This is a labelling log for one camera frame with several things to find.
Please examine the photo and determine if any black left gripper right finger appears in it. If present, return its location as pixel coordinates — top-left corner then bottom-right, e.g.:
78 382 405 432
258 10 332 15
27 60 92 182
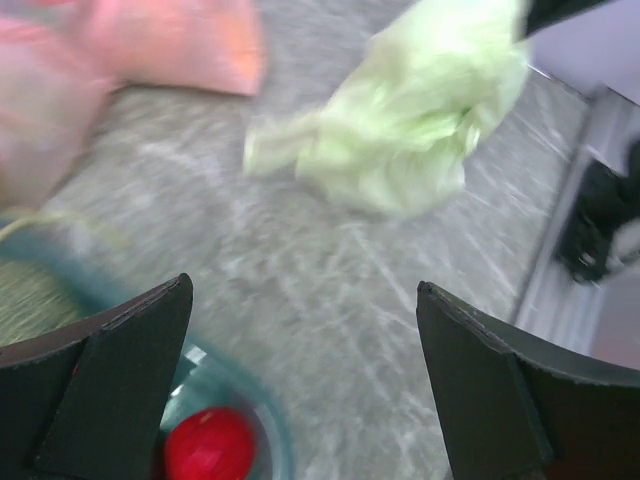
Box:
416 282 639 479

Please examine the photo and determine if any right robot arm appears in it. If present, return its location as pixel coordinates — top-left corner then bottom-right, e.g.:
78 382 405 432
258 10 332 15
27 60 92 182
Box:
524 1 639 288

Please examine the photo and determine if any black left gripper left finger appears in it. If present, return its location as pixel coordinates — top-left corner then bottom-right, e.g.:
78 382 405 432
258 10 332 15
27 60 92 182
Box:
1 274 193 479

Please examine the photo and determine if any light green plastic bag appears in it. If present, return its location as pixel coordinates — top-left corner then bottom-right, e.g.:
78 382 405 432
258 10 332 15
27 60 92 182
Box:
243 1 529 217

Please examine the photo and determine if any left pink tied bag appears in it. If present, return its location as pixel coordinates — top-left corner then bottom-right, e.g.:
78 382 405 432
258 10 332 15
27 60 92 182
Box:
1 1 265 208

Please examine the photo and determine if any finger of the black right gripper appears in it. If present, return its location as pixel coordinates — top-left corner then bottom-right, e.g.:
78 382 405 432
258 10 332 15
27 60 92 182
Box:
523 0 605 38

